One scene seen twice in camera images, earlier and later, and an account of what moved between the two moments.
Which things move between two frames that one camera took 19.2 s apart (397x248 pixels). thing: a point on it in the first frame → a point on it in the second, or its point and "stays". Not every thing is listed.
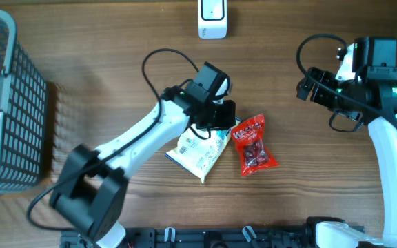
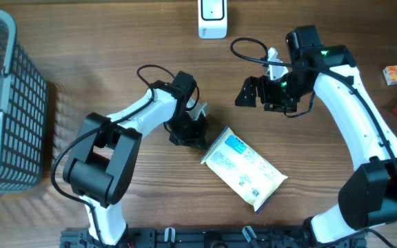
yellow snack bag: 199,150 → 242,167
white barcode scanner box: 212,18 stays
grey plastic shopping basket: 13,108 stays
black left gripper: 229,120 → 195,138
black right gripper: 324,77 → 251,84
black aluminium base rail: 202,238 stays
